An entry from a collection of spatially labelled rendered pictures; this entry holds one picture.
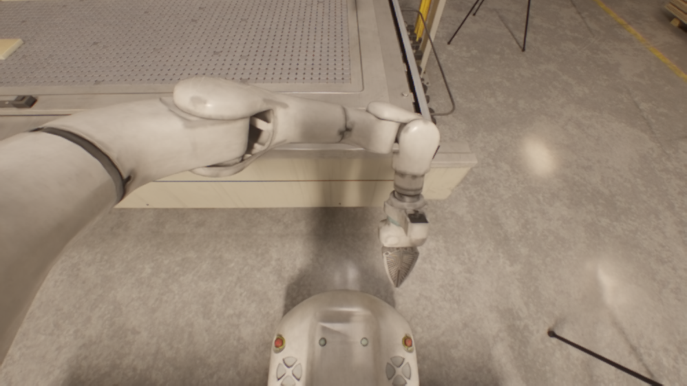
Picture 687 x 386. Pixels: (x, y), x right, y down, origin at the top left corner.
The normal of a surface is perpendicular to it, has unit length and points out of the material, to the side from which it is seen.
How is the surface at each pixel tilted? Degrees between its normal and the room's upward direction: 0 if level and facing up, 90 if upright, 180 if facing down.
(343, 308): 0
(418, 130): 49
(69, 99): 0
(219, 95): 24
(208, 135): 82
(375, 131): 62
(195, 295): 0
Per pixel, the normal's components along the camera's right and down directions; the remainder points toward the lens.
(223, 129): 0.75, 0.48
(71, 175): 0.88, -0.40
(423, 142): 0.04, 0.43
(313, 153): 0.02, 0.84
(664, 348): 0.02, -0.54
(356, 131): 0.45, 0.45
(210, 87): 0.25, -0.75
